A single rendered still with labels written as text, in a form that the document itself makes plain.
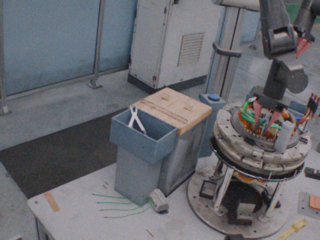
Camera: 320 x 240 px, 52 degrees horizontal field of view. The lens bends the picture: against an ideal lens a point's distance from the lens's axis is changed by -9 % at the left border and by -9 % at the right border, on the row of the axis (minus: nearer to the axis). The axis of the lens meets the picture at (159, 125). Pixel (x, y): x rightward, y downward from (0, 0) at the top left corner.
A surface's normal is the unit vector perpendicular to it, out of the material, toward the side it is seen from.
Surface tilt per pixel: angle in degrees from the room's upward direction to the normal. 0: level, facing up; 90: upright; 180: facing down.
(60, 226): 0
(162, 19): 90
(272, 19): 78
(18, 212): 0
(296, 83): 88
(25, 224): 0
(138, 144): 90
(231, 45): 90
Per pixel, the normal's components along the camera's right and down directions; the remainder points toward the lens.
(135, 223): 0.14, -0.84
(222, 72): 0.11, 0.54
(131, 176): -0.58, 0.36
